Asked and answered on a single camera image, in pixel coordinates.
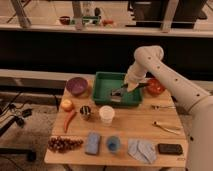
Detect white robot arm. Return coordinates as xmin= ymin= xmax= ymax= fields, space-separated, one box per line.
xmin=124 ymin=45 xmax=213 ymax=171

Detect green plastic tray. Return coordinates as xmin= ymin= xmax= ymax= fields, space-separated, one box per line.
xmin=92 ymin=72 xmax=143 ymax=107

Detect white cup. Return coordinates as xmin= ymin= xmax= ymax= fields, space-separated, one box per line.
xmin=99 ymin=105 xmax=115 ymax=124

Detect metal cup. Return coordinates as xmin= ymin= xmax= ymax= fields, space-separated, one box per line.
xmin=80 ymin=105 xmax=91 ymax=120

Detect purple bowl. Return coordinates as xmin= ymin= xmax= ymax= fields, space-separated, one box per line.
xmin=66 ymin=77 xmax=88 ymax=96

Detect blue small cup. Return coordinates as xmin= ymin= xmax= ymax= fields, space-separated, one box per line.
xmin=106 ymin=136 xmax=121 ymax=153

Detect wooden spoon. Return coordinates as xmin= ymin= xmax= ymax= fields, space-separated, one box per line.
xmin=153 ymin=121 xmax=181 ymax=135

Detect grey folded cloth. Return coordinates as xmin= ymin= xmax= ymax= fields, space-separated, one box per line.
xmin=128 ymin=139 xmax=157 ymax=164

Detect blue sponge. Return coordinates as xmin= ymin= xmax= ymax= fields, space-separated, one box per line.
xmin=85 ymin=132 xmax=101 ymax=155

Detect orange carrot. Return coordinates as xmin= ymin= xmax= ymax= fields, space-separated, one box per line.
xmin=63 ymin=109 xmax=76 ymax=133

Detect yellow apple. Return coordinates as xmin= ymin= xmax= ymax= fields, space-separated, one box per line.
xmin=61 ymin=99 xmax=74 ymax=112

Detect orange background object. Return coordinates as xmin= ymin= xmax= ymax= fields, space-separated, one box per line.
xmin=102 ymin=20 xmax=114 ymax=27

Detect black phone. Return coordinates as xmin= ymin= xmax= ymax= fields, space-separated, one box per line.
xmin=157 ymin=143 xmax=183 ymax=155

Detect green background object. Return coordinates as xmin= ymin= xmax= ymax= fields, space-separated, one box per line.
xmin=83 ymin=16 xmax=100 ymax=25

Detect dark red background bowl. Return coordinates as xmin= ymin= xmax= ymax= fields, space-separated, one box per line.
xmin=59 ymin=16 xmax=70 ymax=25

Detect bunch of dark grapes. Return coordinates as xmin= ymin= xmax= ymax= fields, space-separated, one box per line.
xmin=48 ymin=136 xmax=83 ymax=153

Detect black cables on floor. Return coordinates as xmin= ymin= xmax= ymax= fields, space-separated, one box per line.
xmin=0 ymin=93 xmax=34 ymax=134

